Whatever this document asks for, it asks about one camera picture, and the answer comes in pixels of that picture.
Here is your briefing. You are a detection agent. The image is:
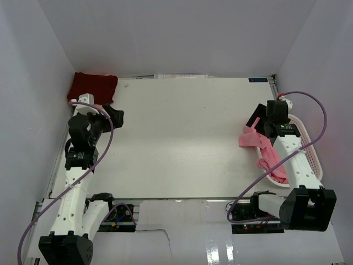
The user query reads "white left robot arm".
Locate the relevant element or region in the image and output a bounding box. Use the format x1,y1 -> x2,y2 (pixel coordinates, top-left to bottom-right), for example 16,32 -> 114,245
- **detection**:
39,103 -> 125,264

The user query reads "pink t-shirt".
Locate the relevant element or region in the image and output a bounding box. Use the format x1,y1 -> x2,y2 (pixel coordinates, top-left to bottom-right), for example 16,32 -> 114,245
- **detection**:
238,126 -> 288,185

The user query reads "white perforated plastic basket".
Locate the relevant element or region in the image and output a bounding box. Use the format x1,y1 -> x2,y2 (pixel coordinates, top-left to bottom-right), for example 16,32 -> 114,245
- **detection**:
264,114 -> 323,189

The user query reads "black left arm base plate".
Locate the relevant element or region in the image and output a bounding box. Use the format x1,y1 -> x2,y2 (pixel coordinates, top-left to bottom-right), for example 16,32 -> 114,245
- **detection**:
98,204 -> 136,232

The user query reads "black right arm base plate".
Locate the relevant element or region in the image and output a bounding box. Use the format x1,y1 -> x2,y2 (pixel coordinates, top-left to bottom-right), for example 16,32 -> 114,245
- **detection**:
231,201 -> 285,235

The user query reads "blue table label sticker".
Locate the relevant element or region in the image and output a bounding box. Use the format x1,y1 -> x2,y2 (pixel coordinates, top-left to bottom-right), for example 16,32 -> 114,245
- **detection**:
248,78 -> 268,83

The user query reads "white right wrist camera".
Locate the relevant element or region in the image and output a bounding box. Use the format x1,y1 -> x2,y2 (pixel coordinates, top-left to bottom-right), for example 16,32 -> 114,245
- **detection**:
277,94 -> 293,111

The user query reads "folded dark red t-shirt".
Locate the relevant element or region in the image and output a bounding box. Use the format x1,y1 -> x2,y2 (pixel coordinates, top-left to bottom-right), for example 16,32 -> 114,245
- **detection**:
67,72 -> 118,105

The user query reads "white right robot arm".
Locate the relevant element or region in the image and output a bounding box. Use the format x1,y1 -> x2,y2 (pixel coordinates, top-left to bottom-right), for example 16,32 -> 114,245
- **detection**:
246,100 -> 336,232

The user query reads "white paper strip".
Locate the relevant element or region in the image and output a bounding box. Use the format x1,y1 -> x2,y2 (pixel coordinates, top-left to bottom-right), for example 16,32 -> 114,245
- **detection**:
153,74 -> 208,79

